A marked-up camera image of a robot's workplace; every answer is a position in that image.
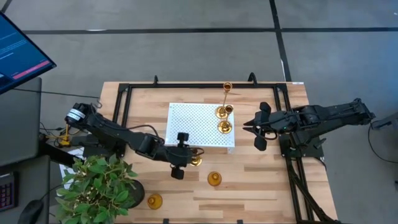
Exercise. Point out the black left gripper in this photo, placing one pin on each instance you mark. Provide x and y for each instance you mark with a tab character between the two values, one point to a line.
178	155

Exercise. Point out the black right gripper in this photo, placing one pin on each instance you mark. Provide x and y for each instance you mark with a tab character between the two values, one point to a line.
273	123

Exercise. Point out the short brass candlestick holder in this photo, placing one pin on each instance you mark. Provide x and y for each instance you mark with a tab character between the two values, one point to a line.
196	161

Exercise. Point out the amber ribbed glass candle holder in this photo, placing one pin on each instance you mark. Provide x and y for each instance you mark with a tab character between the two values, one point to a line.
214	179
154	201

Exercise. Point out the medium brass candlestick holder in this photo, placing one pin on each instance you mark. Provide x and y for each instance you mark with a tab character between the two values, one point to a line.
224	127

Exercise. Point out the tall brass candlestick holder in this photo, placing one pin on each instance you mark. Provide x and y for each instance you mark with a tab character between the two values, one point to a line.
220	112

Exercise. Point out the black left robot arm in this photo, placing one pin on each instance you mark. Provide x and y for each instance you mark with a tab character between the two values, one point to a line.
118	137

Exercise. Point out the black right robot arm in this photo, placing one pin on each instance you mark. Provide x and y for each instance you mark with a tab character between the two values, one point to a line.
326	121

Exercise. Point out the white perforated metal shelf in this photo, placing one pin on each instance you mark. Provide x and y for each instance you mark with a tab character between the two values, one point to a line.
192	124

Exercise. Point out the small white label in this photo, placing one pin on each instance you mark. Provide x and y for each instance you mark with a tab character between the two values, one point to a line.
297	83

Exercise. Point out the black plant pot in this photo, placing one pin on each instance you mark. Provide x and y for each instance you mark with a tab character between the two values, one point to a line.
137	193

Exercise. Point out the green artificial leafy plant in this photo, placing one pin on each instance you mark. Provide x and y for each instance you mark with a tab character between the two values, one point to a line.
93	189

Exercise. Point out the white paper sheet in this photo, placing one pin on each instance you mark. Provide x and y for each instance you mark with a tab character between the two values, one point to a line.
70	154

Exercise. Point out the grey stand leg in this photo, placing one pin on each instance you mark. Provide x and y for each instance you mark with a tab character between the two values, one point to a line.
384	123

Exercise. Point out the black diagonal support beam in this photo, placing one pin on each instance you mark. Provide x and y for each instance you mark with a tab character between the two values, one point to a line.
59	155

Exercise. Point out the dark grey desk top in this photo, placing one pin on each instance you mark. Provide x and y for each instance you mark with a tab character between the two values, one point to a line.
34	183

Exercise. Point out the black computer mouse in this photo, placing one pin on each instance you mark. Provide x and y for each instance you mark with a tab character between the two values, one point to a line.
31	213

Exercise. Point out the grey cabinet top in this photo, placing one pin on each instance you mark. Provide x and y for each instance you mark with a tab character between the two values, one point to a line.
18	124

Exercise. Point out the black computer keyboard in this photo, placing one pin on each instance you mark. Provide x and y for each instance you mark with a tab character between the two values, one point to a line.
7	193

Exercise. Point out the computer monitor with blue screen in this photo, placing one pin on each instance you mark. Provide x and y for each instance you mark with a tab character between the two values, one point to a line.
18	53

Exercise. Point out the black frame hook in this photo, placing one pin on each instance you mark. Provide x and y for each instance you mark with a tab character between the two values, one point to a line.
155	80
252	77

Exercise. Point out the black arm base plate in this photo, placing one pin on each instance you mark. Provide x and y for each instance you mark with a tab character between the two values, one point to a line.
308	153
93	151

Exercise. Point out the black aluminium table frame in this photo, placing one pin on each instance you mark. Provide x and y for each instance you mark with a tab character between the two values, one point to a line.
202	85

